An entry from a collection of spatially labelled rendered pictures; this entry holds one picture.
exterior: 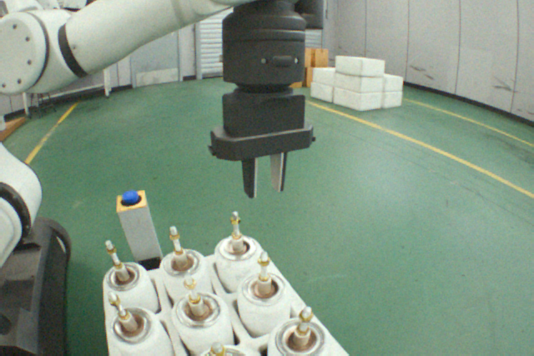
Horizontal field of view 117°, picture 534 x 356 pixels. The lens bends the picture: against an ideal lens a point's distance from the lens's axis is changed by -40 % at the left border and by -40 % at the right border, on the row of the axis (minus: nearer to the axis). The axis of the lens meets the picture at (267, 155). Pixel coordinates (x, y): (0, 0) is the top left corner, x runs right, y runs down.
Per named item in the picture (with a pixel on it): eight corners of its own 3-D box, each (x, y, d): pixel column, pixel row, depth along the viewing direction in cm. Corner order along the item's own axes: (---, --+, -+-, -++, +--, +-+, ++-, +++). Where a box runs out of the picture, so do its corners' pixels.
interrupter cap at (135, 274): (100, 281, 40) (98, 278, 39) (124, 259, 46) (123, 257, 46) (124, 298, 37) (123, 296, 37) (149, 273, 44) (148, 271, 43)
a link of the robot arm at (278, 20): (229, 42, 22) (230, -72, 17) (215, 44, 31) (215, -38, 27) (342, 46, 25) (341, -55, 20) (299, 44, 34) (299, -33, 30)
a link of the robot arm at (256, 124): (223, 172, 25) (216, 42, 21) (201, 140, 33) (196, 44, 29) (330, 151, 30) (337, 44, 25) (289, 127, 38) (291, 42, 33)
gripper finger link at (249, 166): (248, 188, 35) (247, 142, 32) (258, 200, 32) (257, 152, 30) (236, 190, 34) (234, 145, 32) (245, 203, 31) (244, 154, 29)
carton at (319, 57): (327, 67, 402) (328, 49, 390) (315, 67, 393) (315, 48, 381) (315, 66, 427) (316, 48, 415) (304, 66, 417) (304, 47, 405)
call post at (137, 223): (152, 299, 63) (117, 213, 51) (148, 283, 69) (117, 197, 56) (175, 294, 66) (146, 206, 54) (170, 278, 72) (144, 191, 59)
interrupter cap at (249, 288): (294, 287, 42) (294, 284, 42) (267, 314, 37) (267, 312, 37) (261, 268, 47) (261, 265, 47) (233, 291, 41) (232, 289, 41)
